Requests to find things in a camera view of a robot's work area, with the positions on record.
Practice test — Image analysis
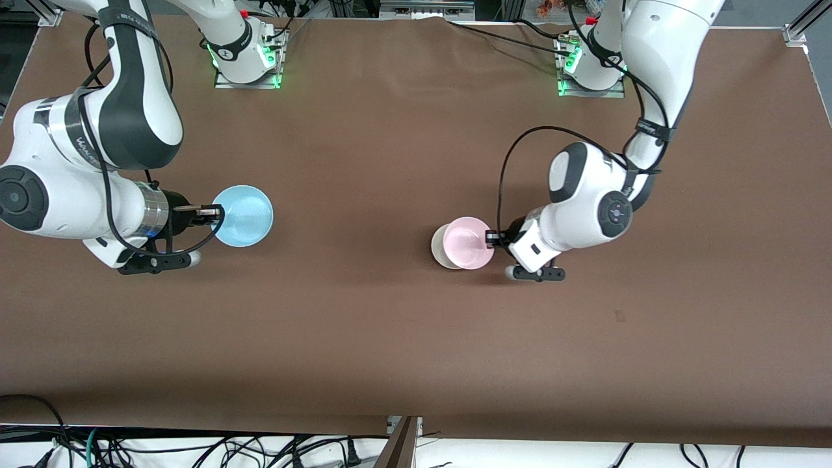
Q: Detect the blue bowl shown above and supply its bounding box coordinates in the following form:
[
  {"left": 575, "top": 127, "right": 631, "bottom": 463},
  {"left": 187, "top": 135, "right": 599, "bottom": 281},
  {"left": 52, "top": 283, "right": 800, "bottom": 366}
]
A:
[{"left": 212, "top": 185, "right": 275, "bottom": 248}]

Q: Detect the pink bowl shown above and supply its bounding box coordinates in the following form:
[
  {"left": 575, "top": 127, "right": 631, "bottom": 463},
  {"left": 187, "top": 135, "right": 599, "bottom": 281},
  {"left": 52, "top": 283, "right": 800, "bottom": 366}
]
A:
[{"left": 442, "top": 216, "right": 496, "bottom": 270}]

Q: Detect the white bowl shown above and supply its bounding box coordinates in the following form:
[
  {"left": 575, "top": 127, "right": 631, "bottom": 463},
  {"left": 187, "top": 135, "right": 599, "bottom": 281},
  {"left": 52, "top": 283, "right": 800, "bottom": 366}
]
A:
[{"left": 430, "top": 224, "right": 456, "bottom": 270}]

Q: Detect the brown table cover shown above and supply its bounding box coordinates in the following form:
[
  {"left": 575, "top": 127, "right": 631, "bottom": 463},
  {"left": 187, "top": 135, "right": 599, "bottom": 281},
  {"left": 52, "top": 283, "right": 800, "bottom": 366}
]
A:
[{"left": 0, "top": 13, "right": 832, "bottom": 449}]

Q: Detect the grey metal device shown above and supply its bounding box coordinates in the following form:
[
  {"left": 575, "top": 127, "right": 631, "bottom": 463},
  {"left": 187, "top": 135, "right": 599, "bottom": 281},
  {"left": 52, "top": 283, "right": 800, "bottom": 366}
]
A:
[{"left": 379, "top": 0, "right": 476, "bottom": 21}]

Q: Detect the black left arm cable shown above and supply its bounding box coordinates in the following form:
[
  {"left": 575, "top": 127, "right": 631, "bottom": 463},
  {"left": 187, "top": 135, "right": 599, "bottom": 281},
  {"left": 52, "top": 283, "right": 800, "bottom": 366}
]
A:
[{"left": 497, "top": 0, "right": 671, "bottom": 245}]

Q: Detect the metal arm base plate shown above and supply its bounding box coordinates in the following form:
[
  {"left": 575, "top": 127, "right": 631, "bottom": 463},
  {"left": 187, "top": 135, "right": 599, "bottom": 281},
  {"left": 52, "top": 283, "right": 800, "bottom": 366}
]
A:
[
  {"left": 214, "top": 39, "right": 285, "bottom": 90},
  {"left": 557, "top": 39, "right": 627, "bottom": 99}
]

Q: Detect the black tabletop cable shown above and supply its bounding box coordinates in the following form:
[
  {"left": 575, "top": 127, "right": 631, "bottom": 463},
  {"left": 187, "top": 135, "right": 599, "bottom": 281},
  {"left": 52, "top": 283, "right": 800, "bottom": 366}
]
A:
[
  {"left": 517, "top": 18, "right": 580, "bottom": 42},
  {"left": 446, "top": 21, "right": 567, "bottom": 53}
]

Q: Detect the black base cable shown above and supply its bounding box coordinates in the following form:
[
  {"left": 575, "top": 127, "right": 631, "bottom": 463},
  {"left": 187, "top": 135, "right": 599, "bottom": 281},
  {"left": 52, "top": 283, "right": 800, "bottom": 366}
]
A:
[{"left": 260, "top": 0, "right": 314, "bottom": 47}]

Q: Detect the aluminium profile post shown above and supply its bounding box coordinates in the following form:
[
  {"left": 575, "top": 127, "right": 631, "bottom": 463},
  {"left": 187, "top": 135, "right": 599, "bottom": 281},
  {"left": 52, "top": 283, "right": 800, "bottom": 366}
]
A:
[{"left": 374, "top": 416, "right": 424, "bottom": 468}]

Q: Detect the black looped floor cable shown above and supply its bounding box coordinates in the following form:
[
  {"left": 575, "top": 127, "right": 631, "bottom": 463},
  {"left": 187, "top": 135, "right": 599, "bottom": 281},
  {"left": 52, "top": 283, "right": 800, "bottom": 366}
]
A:
[{"left": 0, "top": 394, "right": 73, "bottom": 468}]

